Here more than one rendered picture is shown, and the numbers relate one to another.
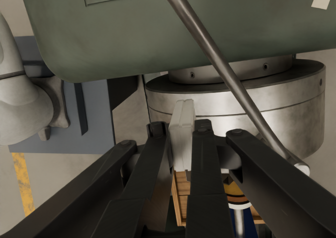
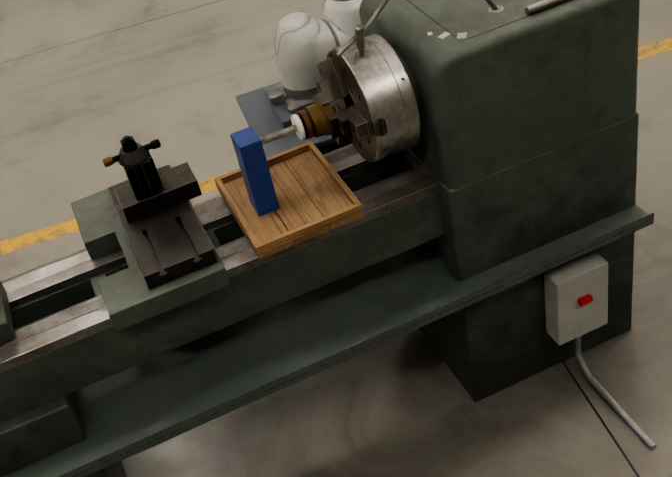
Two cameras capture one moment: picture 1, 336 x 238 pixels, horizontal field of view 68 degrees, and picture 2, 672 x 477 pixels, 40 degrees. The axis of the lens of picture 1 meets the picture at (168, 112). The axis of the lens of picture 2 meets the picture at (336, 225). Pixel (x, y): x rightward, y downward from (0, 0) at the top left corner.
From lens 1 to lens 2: 2.36 m
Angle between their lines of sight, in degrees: 49
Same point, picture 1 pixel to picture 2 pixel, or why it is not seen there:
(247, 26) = (411, 25)
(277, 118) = (376, 54)
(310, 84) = (398, 67)
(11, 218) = (27, 215)
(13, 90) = (326, 43)
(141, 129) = not seen: hidden behind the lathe
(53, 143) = (259, 118)
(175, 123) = not seen: outside the picture
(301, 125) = (375, 68)
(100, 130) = (290, 143)
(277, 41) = (410, 36)
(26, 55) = not seen: hidden behind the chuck
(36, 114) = (307, 64)
